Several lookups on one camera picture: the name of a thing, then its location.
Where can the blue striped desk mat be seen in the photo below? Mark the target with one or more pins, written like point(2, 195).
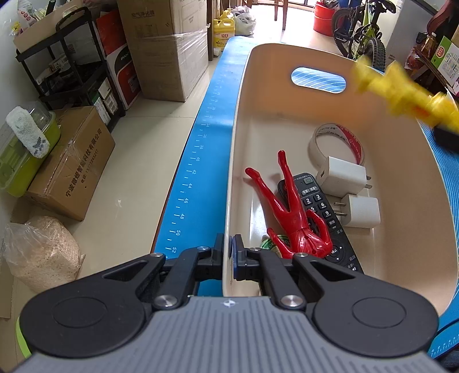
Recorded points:
point(206, 150)

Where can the cardboard box with red print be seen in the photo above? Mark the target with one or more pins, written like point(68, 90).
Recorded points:
point(75, 157)

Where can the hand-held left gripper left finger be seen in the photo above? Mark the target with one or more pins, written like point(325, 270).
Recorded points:
point(218, 259)

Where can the white appliance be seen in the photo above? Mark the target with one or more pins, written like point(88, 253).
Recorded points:
point(407, 32)

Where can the clear bag of grain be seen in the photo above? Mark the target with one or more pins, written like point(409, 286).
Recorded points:
point(45, 254)

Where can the black remote control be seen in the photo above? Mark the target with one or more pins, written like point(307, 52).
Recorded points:
point(322, 206)

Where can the red bucket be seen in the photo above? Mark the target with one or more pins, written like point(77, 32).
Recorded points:
point(323, 19)

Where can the green children's bicycle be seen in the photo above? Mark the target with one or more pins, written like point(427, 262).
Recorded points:
point(374, 50)

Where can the amber drink bottle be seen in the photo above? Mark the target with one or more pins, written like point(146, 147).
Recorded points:
point(429, 43)

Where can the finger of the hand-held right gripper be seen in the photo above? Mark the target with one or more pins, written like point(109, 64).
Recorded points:
point(447, 135)

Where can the plastic wrapped cardboard box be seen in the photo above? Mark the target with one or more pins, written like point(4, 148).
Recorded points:
point(168, 66)

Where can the yellow detergent bottle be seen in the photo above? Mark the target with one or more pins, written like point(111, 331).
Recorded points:
point(223, 34)
point(228, 16)

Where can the large white charger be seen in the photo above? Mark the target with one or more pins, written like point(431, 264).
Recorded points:
point(344, 175)

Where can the red carton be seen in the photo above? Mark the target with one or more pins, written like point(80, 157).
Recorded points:
point(109, 30)

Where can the green container with clear lid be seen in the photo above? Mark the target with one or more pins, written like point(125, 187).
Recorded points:
point(21, 165)

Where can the white plastic bag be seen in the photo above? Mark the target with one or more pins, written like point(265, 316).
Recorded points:
point(244, 19)

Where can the large plain cardboard box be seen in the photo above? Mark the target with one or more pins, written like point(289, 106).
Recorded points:
point(150, 14)

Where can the white fluffy towel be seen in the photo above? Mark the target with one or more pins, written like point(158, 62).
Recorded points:
point(28, 132)

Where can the white and red appliance box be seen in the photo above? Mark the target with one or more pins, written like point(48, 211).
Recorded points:
point(125, 80)

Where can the red plastic figure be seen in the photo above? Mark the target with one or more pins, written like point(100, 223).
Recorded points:
point(292, 215)

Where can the green round tin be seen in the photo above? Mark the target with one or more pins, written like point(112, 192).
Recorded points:
point(272, 245)

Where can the black shelf cart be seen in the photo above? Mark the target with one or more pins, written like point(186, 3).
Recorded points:
point(28, 70)

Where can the clear tape roll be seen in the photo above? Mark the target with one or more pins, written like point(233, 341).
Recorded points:
point(317, 143)

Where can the wooden chair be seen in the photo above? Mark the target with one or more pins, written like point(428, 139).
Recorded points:
point(280, 10)

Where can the cream plastic basket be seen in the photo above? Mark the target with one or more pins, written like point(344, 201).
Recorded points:
point(401, 222)

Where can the green and white carton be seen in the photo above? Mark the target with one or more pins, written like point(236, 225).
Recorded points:
point(448, 59)

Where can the small white charger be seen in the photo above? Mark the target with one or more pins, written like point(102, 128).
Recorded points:
point(362, 211)

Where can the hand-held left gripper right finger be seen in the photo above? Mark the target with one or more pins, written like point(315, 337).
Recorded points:
point(235, 259)

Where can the brown cardboard tray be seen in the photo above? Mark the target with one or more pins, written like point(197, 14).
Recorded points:
point(43, 27)

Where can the yellow plastic toy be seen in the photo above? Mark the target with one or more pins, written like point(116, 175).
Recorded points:
point(398, 89)

